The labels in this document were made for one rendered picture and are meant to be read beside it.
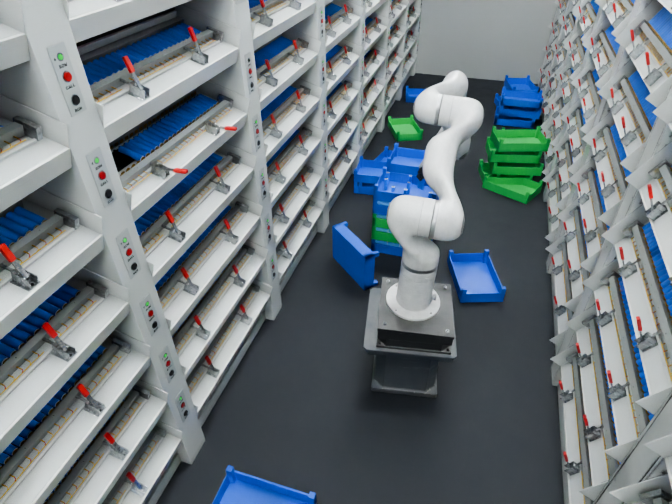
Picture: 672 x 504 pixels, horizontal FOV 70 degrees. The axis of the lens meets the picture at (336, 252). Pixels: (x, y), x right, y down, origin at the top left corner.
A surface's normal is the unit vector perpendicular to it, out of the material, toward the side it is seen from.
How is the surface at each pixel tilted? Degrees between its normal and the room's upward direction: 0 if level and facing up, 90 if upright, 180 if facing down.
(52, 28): 90
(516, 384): 0
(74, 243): 18
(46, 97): 90
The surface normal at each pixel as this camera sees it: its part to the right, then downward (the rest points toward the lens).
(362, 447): -0.01, -0.79
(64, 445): 0.29, -0.69
